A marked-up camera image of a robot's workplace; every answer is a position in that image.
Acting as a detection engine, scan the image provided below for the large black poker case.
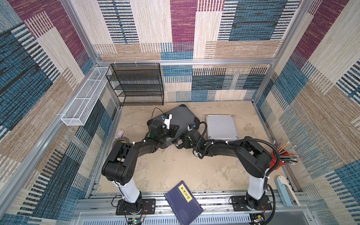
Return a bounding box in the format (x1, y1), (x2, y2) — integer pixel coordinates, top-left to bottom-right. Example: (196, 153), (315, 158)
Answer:
(160, 104), (197, 149)

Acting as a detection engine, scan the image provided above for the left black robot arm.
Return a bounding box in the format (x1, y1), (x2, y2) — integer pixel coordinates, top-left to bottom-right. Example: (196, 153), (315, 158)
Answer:
(101, 120), (180, 204)

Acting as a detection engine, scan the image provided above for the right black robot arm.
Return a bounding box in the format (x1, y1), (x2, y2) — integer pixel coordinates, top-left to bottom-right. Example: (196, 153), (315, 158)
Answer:
(175, 129), (280, 210)

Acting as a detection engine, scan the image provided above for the small silver aluminium case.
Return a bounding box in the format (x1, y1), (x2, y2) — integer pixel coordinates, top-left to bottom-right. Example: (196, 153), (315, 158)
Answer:
(205, 114), (240, 141)

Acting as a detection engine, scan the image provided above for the small pink card packet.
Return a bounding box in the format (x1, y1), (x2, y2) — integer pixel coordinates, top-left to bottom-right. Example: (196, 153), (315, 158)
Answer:
(115, 130), (124, 139)

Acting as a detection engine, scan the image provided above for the dark blue book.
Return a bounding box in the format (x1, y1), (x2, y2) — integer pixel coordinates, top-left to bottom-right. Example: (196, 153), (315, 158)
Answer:
(165, 181), (203, 225)

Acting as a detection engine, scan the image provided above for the red pencil cup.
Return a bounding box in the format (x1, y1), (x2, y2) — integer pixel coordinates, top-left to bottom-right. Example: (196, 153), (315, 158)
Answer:
(271, 140), (300, 170)

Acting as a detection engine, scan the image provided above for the light blue stapler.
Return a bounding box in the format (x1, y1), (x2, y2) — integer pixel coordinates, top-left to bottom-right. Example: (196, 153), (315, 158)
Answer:
(275, 175), (301, 207)

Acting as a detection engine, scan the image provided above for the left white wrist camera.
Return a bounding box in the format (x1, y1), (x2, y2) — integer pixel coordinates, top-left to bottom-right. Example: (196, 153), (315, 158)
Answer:
(162, 113), (172, 130)

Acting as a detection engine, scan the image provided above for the black wire shelf rack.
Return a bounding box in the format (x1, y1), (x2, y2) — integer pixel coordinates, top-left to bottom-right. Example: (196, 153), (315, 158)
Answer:
(106, 63), (165, 107)

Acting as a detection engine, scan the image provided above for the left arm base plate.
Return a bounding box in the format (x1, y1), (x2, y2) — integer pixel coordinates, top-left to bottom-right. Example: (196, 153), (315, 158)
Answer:
(115, 198), (156, 216)

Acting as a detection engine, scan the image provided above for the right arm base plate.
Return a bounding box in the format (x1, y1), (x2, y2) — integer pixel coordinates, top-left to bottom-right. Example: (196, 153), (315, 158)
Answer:
(229, 195), (273, 212)

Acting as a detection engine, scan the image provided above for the white mesh wall basket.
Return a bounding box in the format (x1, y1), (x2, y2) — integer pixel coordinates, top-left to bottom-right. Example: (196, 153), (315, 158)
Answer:
(61, 67), (108, 126)

